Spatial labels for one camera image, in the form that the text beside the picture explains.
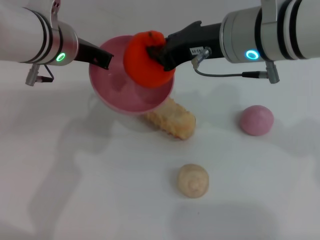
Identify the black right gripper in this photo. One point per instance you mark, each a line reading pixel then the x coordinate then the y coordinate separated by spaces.
pixel 200 42

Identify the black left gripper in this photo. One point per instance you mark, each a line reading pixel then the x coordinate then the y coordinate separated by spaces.
pixel 83 51

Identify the orange toy fruit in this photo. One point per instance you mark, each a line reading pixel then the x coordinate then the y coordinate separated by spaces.
pixel 142 67

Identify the pink plastic bowl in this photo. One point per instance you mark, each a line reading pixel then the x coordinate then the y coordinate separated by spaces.
pixel 135 97

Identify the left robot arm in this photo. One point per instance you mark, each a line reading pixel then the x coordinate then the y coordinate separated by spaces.
pixel 27 35

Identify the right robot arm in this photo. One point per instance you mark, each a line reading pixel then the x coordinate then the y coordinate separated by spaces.
pixel 272 32

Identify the long golden bread loaf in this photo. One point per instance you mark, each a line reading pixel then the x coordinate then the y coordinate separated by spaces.
pixel 175 122

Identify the pink round bun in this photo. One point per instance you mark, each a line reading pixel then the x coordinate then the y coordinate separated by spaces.
pixel 256 120

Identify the beige round bun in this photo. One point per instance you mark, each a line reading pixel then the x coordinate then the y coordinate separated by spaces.
pixel 193 181

